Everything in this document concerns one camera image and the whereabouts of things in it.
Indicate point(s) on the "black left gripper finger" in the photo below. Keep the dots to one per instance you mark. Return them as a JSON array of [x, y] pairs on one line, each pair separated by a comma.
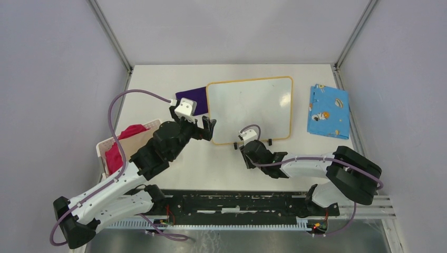
[[208, 128], [172, 112]]

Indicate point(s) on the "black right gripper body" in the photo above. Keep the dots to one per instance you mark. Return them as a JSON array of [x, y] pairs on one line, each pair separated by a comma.
[[256, 140]]

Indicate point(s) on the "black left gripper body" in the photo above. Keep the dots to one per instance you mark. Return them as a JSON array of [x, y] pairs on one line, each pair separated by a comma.
[[190, 129]]

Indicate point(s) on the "yellow framed whiteboard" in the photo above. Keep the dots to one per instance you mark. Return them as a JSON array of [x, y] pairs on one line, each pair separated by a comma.
[[267, 103]]

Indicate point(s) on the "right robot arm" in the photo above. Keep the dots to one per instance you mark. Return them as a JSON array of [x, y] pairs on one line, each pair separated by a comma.
[[350, 177]]

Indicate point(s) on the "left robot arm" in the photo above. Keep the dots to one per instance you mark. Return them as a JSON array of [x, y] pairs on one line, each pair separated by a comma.
[[81, 218]]

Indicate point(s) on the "purple cloth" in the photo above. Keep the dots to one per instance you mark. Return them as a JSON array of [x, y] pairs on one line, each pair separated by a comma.
[[199, 96]]

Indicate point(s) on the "beige cloth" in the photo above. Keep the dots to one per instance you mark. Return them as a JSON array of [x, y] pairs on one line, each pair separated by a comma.
[[133, 143]]

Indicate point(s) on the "blue patterned cloth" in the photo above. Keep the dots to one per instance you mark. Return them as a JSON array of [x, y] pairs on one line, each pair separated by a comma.
[[328, 112]]

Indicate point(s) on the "white plastic basket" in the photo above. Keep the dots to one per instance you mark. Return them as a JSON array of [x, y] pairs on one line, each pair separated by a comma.
[[108, 152]]

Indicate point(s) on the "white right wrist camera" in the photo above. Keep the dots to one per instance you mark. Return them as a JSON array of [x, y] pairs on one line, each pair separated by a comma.
[[249, 132]]

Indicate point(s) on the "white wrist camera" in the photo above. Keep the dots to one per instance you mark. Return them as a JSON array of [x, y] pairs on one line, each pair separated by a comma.
[[186, 109], [249, 132]]

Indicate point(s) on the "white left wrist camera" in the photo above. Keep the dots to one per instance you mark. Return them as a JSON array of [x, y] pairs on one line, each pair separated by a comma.
[[186, 109]]

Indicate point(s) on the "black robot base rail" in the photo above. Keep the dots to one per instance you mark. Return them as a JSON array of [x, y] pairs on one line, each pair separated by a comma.
[[225, 208]]

